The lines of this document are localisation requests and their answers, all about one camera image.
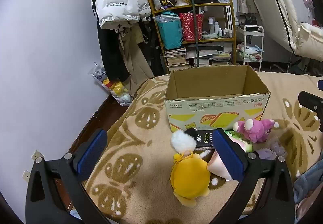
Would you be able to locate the green pole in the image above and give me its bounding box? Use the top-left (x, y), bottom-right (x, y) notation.
top-left (188, 0), bottom-right (201, 68)

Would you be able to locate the stack of papers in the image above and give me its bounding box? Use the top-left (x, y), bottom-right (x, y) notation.
top-left (187, 45), bottom-right (231, 67)

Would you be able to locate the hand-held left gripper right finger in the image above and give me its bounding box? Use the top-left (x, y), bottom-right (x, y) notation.
top-left (212, 128), bottom-right (296, 224)

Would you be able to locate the stack of books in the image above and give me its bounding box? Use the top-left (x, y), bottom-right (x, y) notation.
top-left (164, 47), bottom-right (188, 72)

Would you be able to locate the red gift bag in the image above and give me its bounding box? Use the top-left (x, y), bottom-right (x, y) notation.
top-left (179, 12), bottom-right (204, 41)

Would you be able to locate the pink white wedge plush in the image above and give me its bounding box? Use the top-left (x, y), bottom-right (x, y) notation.
top-left (207, 150), bottom-right (233, 181)

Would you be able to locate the lilac fuzzy plush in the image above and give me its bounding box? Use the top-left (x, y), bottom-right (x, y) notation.
top-left (255, 138), bottom-right (288, 160)

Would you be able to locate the white cushion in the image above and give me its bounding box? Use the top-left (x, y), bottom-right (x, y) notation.
top-left (295, 22), bottom-right (323, 60)

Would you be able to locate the plastic bag with yellow items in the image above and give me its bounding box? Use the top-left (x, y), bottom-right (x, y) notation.
top-left (88, 62), bottom-right (134, 106)

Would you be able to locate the white fluffy plush toy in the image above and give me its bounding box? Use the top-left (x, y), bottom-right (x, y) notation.
top-left (171, 130), bottom-right (197, 156)

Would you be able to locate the printed cardboard box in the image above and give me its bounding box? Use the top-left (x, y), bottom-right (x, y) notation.
top-left (164, 65), bottom-right (271, 134)

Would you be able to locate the yellow plush toy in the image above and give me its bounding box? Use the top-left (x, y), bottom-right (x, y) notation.
top-left (170, 152), bottom-right (211, 207)

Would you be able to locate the blue cloth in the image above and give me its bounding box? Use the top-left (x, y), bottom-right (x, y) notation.
top-left (293, 153), bottom-right (323, 204)

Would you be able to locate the beige patterned blanket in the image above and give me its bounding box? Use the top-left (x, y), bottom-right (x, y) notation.
top-left (83, 71), bottom-right (323, 224)

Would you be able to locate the group of toiletry bottles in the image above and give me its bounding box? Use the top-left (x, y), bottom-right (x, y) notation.
top-left (208, 18), bottom-right (233, 38)

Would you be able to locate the white utility cart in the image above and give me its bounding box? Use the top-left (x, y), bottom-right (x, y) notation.
top-left (236, 25), bottom-right (265, 72)

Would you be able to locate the beige hanging coat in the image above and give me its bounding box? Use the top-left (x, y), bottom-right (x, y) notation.
top-left (117, 22), bottom-right (154, 93)

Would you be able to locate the pink plush toy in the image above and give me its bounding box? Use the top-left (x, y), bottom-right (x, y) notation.
top-left (233, 118), bottom-right (275, 144)

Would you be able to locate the wooden shelf with items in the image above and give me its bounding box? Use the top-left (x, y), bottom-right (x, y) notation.
top-left (146, 0), bottom-right (238, 74)

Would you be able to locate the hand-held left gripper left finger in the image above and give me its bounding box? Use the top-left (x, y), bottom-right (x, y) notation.
top-left (25, 129), bottom-right (113, 224)

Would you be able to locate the green tissue pack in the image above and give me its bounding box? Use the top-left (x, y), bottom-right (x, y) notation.
top-left (223, 130), bottom-right (253, 152)

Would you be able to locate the teal shopping bag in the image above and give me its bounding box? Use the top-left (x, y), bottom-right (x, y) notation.
top-left (153, 12), bottom-right (183, 50)

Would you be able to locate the black tissue pack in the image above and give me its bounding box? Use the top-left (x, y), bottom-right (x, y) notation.
top-left (185, 128), bottom-right (216, 150)

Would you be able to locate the black hanging garment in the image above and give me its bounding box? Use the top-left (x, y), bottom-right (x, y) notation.
top-left (91, 0), bottom-right (130, 82)

